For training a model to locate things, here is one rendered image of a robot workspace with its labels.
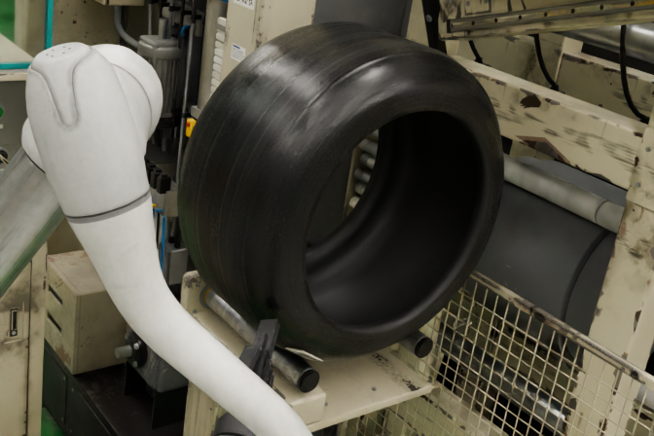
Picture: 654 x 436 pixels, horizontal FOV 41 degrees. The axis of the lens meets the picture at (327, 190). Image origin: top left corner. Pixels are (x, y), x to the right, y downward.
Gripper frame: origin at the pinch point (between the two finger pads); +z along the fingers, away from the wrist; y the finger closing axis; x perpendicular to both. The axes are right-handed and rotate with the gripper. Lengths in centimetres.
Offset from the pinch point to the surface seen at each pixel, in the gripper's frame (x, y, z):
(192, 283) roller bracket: -26.1, 12.4, 26.4
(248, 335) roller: -12.7, 16.4, 15.5
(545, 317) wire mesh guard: 40, 33, 30
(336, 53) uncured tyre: 14.7, -29.9, 34.1
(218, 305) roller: -21.0, 16.1, 23.6
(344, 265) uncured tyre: -0.5, 25.9, 41.9
